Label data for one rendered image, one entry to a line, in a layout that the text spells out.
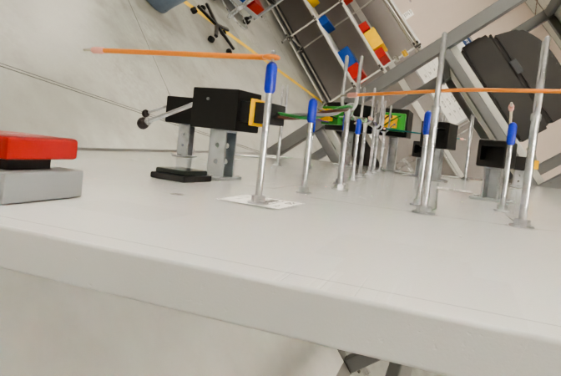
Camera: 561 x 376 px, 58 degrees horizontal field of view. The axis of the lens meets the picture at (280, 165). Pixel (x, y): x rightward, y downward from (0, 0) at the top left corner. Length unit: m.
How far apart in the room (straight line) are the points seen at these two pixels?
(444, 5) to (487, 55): 7.24
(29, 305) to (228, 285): 0.54
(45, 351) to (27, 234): 0.47
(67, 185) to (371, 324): 0.20
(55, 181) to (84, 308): 0.46
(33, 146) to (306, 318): 0.18
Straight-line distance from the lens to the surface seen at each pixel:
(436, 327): 0.16
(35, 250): 0.22
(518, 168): 1.13
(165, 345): 0.84
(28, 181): 0.29
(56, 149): 0.31
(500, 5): 1.44
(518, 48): 1.50
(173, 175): 0.46
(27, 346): 0.68
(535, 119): 0.42
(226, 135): 0.51
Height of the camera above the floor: 1.31
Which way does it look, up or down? 17 degrees down
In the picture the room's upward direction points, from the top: 58 degrees clockwise
